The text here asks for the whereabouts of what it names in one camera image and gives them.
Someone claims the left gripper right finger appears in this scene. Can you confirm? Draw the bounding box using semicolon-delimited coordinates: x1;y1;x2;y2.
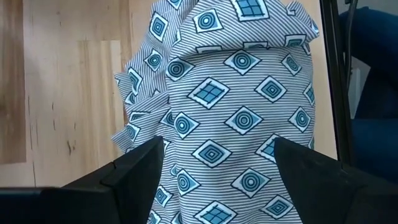
273;136;398;224

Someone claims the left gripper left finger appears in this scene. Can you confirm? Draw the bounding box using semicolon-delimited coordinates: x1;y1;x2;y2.
0;136;165;224

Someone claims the grey striped patterned gown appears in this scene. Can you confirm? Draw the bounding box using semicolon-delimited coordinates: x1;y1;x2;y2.
111;0;320;224

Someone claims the blue upholstered chair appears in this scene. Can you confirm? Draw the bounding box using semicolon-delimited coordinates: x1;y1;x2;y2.
338;6;398;185

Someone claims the black aluminium table frame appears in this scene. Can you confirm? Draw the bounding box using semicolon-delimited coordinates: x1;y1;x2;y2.
319;0;354;170

